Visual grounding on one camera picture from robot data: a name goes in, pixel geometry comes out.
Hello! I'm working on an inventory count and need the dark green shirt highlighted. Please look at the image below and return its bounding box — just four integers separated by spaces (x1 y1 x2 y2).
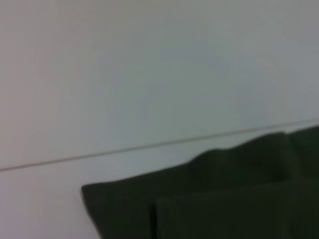
81 125 319 239

